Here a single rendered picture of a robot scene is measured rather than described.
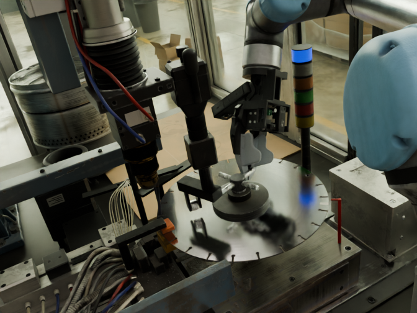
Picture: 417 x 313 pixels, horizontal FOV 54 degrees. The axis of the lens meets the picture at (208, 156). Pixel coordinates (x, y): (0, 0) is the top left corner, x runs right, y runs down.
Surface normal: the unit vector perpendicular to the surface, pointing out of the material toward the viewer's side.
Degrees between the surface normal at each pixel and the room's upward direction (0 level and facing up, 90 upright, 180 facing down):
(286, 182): 0
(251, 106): 61
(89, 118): 90
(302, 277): 0
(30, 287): 90
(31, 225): 0
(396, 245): 90
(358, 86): 84
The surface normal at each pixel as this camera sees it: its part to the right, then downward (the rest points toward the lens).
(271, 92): -0.74, -0.06
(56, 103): 0.15, 0.47
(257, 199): -0.07, -0.84
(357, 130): -0.99, 0.11
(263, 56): -0.03, 0.00
